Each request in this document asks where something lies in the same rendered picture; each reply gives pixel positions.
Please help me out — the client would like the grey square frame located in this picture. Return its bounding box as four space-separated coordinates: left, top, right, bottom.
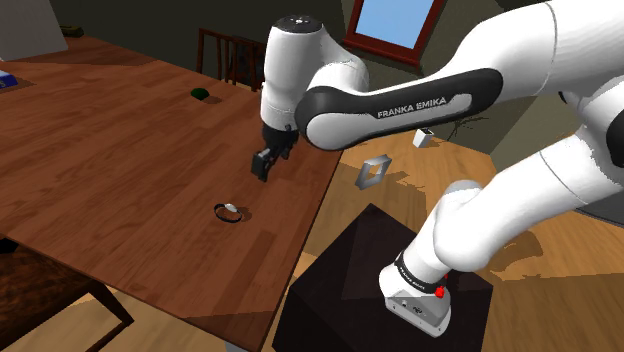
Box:
354 153 393 191

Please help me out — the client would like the brown wooden table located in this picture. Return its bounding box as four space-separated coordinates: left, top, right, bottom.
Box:
0 34 344 352

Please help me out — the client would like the red framed window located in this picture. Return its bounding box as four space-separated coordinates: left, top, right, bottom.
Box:
342 0 448 68

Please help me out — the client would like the white cup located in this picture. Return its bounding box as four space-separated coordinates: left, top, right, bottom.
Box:
412 128 435 149

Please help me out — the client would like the black wristwatch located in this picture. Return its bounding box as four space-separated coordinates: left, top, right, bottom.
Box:
213 202 244 224

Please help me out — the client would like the dark robot stand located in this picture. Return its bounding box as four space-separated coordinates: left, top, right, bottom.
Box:
271 203 494 352

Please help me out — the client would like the dark bare twig plant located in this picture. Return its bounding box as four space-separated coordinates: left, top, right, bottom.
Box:
445 114 490 143

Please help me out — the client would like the dark wooden chair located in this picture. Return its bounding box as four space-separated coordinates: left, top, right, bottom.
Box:
195 27 267 93

